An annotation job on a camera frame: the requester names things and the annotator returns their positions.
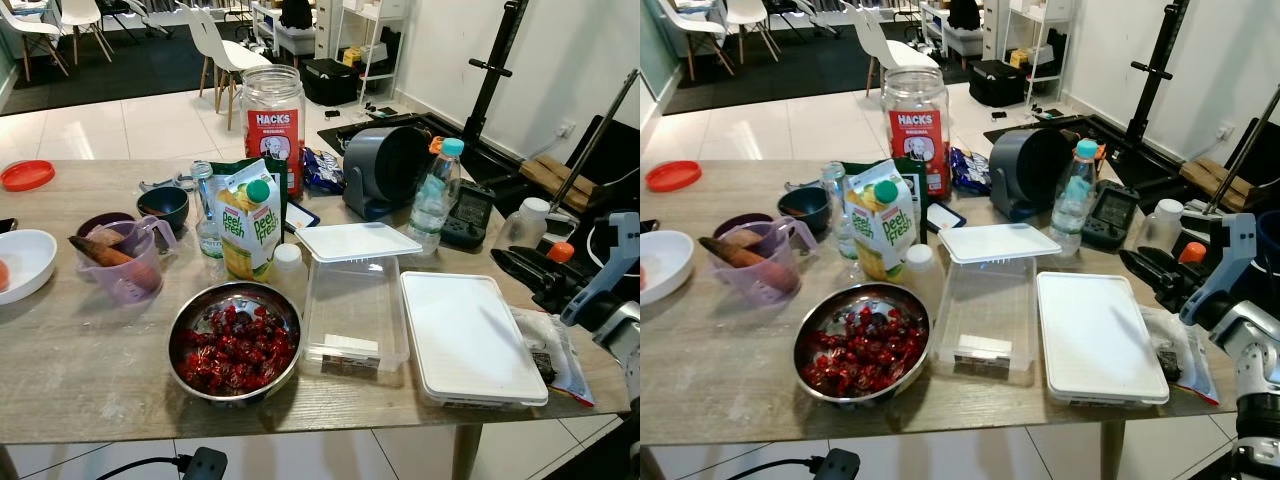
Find stacked wood planks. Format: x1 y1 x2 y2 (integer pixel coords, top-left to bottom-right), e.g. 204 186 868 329
1180 155 1251 211
520 153 598 213

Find grey round appliance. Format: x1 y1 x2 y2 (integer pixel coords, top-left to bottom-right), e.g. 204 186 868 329
988 127 1081 223
342 125 437 222

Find blue snack packet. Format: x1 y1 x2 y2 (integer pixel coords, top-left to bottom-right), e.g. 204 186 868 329
303 147 347 195
948 147 993 196

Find small clear water bottle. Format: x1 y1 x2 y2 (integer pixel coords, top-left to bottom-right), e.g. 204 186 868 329
822 162 859 259
190 162 227 259

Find clear plastic food packet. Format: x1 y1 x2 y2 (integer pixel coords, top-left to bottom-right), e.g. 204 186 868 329
1140 305 1221 406
510 305 597 407

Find black stand pole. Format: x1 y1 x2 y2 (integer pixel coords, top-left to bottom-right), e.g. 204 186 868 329
1125 0 1191 151
462 0 531 151

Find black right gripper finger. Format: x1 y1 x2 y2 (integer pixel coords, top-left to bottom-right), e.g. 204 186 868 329
1135 268 1177 301
1121 250 1179 277
491 249 549 276
505 268 551 301

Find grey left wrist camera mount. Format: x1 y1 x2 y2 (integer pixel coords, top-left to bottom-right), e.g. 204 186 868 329
183 447 229 480
815 448 861 480

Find red round lid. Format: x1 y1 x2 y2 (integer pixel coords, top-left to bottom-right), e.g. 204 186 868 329
0 159 56 193
645 160 703 193

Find clear plastic container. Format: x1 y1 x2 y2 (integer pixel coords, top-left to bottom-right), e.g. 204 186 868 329
300 256 412 387
930 257 1041 387

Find wooden table leg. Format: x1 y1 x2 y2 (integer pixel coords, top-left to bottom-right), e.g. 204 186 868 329
1098 420 1133 480
450 423 486 480

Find steel bowl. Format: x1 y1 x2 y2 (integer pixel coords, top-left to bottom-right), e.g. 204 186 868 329
167 281 304 406
794 282 933 406

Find black carpet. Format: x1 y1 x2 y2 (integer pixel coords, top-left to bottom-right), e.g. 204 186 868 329
665 20 931 116
0 20 263 116

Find teal capped water bottle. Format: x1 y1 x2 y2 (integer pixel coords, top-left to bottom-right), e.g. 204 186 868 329
408 137 466 256
1048 139 1101 256

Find white shelf rack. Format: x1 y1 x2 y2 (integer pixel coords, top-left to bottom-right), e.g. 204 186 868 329
982 0 1076 106
315 0 411 101

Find red wrapped candies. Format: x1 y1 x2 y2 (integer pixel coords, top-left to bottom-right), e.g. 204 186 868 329
803 305 926 396
178 303 299 396

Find black thin rod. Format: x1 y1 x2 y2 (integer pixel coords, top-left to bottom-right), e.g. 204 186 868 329
548 68 641 216
1205 85 1280 216

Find white capped plastic bottle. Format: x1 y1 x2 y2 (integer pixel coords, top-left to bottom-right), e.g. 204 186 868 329
1135 198 1186 256
495 197 553 257

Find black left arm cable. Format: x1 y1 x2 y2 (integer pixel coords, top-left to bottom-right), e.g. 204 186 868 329
95 455 189 480
725 457 821 480

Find Hacks candy jar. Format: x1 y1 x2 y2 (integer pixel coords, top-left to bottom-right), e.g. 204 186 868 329
241 65 307 198
882 66 953 198

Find dark purple bowl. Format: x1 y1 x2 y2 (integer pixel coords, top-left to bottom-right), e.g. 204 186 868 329
77 211 137 241
712 212 773 239

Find white bowl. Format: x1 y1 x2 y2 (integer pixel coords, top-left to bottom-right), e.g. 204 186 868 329
0 229 59 306
640 230 697 306

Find white chair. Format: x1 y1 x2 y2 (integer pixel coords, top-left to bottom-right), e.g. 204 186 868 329
180 5 273 131
655 0 736 81
845 3 941 101
55 0 116 63
0 0 71 83
722 0 781 61

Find white container lid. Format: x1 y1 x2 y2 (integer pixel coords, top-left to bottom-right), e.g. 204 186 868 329
937 223 1063 265
293 222 424 265

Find brown tipped orange carrot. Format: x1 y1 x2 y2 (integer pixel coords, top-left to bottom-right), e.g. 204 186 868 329
68 235 161 293
698 237 801 294

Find dark blue bowl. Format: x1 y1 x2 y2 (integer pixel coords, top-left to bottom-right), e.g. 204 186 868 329
137 186 191 234
778 187 831 236

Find black case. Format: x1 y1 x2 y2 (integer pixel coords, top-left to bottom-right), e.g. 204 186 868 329
300 58 361 107
968 60 1029 108

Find dark green snack bag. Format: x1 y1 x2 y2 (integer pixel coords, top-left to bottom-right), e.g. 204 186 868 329
842 158 926 233
208 158 293 231

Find Peel Fresh juice carton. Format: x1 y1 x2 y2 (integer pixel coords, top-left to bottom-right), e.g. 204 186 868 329
845 160 919 283
216 160 287 283

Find purple measuring jug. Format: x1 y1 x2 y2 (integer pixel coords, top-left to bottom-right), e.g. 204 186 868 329
76 216 179 305
712 217 819 305

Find small white capped bottle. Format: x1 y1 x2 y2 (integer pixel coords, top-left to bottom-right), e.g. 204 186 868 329
903 243 946 311
270 243 307 313

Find black stand base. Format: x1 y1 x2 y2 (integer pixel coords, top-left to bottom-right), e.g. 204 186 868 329
318 110 641 216
985 112 1280 206

